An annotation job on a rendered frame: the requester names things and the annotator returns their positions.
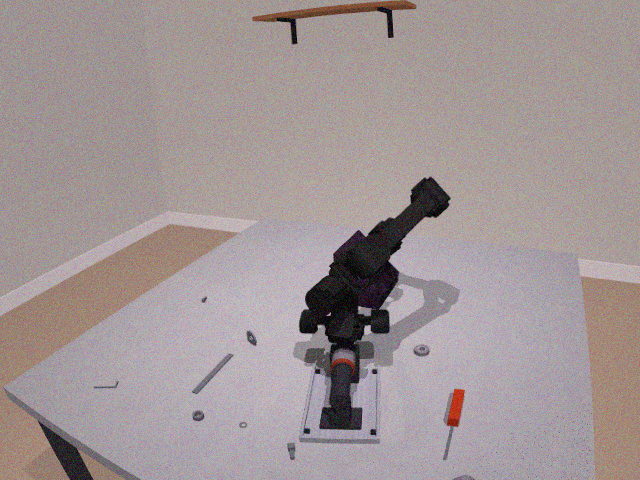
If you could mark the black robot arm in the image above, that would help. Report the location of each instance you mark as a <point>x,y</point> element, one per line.
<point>366,258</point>

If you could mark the red-handled screwdriver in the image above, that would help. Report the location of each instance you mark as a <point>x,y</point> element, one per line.
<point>454,415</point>

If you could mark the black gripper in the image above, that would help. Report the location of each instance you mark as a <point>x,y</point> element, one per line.
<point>379,319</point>

